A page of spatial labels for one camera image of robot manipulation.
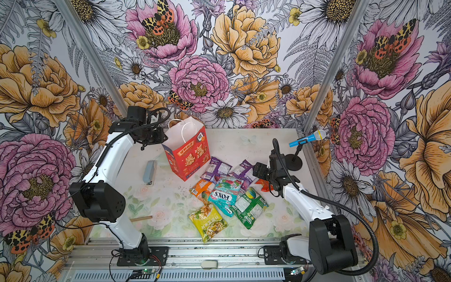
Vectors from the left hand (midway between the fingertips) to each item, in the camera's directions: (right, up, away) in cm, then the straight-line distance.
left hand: (165, 143), depth 84 cm
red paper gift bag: (+11, -2, -2) cm, 11 cm away
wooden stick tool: (-11, -36, -1) cm, 37 cm away
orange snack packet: (+17, -22, +8) cm, 29 cm away
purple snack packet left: (+22, -13, +15) cm, 30 cm away
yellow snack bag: (+21, -36, -3) cm, 42 cm away
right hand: (+45, -15, +4) cm, 48 cm away
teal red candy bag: (+31, -21, +5) cm, 38 cm away
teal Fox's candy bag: (+28, -26, +3) cm, 38 cm away
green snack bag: (+40, -30, +1) cm, 50 cm away
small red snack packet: (+49, -22, +9) cm, 55 cm away
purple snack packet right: (+38, -16, +13) cm, 44 cm away
